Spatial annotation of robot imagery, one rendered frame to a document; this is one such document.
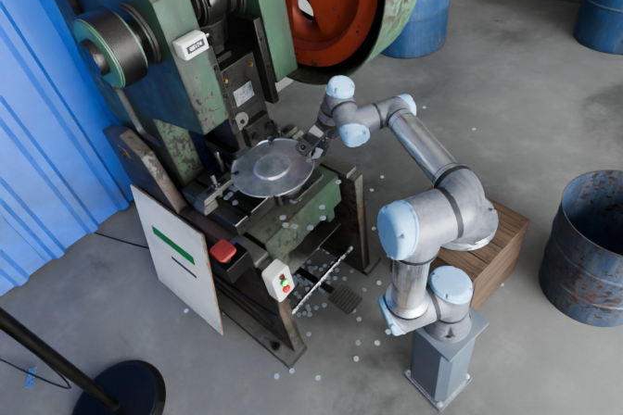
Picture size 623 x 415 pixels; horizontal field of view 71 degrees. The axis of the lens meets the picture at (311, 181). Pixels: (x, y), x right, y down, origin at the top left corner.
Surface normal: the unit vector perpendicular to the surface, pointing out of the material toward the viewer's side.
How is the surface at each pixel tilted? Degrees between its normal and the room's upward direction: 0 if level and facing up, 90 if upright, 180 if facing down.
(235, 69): 90
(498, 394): 0
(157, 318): 0
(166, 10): 90
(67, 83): 90
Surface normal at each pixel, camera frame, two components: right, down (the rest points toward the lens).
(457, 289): -0.02, -0.74
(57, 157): 0.75, 0.38
